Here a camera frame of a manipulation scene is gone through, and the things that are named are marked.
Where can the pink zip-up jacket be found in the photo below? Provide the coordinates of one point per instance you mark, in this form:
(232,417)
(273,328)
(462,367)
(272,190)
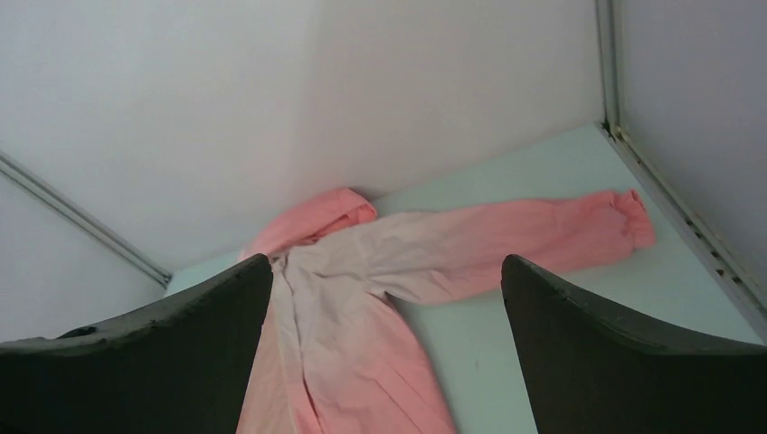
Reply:
(335,356)

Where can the aluminium frame rail left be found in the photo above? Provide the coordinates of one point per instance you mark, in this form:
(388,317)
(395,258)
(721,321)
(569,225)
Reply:
(83,220)

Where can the aluminium frame rail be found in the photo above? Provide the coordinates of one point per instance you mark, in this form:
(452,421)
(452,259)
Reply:
(83,220)
(684,86)

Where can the aluminium frame rail right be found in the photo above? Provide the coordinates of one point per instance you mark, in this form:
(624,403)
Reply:
(684,86)

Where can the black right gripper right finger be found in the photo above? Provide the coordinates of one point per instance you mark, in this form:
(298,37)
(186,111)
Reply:
(592,365)

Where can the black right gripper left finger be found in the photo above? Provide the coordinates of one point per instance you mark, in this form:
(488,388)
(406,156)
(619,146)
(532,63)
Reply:
(178,365)

